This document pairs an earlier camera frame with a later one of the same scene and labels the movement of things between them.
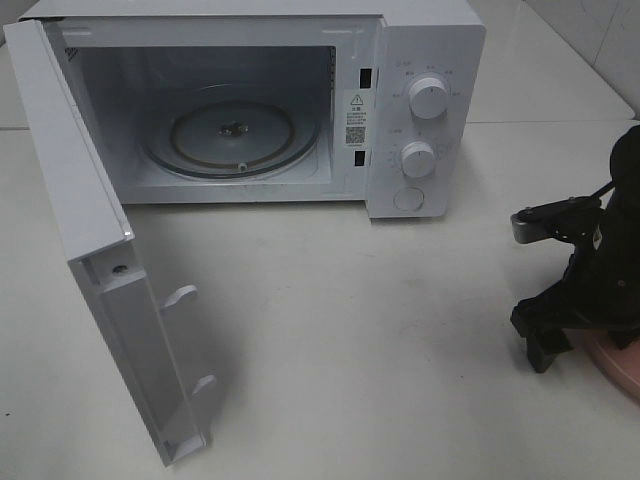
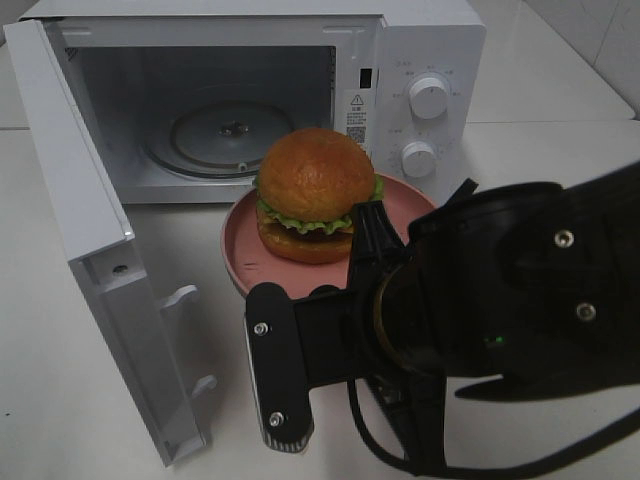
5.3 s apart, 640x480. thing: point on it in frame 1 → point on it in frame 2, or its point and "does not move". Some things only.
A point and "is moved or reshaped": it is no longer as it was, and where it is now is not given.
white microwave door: [99, 241] does not move
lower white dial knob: [418, 159] does not move
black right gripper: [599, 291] → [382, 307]
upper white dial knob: [429, 98] does not move
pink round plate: [623, 365] is moved or reshaped
